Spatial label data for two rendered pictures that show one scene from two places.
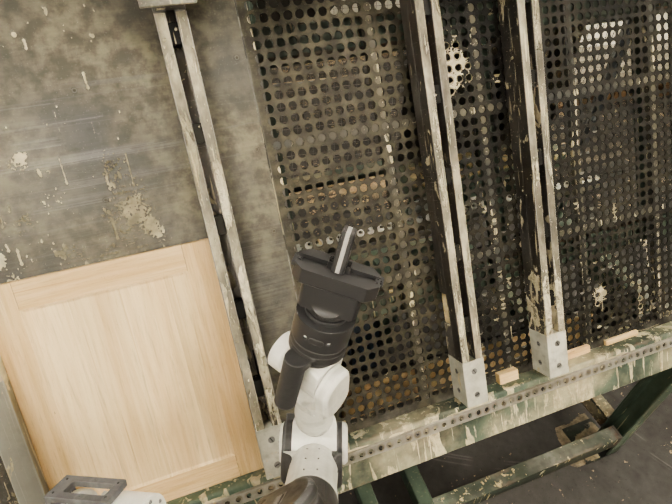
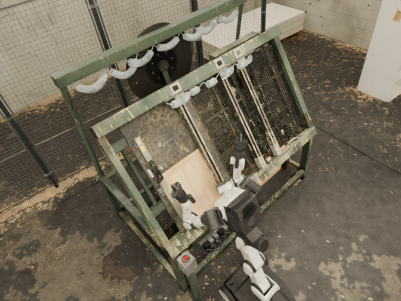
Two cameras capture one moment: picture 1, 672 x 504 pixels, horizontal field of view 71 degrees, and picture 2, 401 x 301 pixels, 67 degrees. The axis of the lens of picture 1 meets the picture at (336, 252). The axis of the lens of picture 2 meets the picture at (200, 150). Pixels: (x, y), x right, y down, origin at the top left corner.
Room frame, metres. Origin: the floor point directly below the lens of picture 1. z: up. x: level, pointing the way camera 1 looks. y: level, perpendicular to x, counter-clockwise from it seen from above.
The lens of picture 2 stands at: (-1.20, 0.84, 3.27)
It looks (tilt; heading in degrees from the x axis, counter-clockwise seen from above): 44 degrees down; 343
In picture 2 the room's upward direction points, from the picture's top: 9 degrees counter-clockwise
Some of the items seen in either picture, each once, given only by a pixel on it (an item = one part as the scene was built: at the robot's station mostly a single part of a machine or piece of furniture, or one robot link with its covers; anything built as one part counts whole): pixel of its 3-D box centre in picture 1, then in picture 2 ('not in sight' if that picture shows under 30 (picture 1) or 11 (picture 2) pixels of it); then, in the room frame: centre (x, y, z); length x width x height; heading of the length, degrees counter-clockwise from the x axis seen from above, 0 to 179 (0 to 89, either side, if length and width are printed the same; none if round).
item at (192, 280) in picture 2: not in sight; (194, 286); (0.03, 0.73, 0.38); 0.06 x 0.06 x 0.75; 20
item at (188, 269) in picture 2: not in sight; (187, 263); (0.03, 0.73, 0.84); 0.12 x 0.12 x 0.18; 20
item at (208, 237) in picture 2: not in sight; (219, 234); (0.24, 0.34, 0.69); 0.50 x 0.14 x 0.24; 110
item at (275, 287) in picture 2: not in sight; (264, 288); (-0.24, 0.12, 0.28); 0.21 x 0.20 x 0.13; 20
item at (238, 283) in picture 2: not in sight; (262, 289); (-0.21, 0.13, 0.19); 0.64 x 0.52 x 0.33; 20
